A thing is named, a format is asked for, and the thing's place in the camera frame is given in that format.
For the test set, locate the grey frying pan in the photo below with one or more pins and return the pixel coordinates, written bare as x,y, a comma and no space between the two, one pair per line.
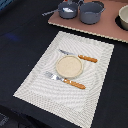
66,4

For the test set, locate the beige round plate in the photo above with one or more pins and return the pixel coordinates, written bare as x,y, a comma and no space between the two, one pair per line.
69,66

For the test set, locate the fork with wooden handle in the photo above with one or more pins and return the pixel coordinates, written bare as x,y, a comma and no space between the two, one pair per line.
67,81

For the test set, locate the beige bowl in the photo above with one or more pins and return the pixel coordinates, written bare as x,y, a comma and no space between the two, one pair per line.
123,14

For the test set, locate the grey cooking pot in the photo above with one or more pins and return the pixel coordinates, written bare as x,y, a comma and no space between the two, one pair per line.
90,12

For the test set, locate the brown stove board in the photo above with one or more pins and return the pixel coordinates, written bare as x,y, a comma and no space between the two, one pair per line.
106,27

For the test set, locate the knife with wooden handle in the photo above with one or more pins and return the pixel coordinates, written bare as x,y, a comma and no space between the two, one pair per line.
80,56

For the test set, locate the white fish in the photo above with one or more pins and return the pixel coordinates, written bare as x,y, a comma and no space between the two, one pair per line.
68,10

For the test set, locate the white woven placemat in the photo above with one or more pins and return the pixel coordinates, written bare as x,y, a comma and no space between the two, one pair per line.
74,99

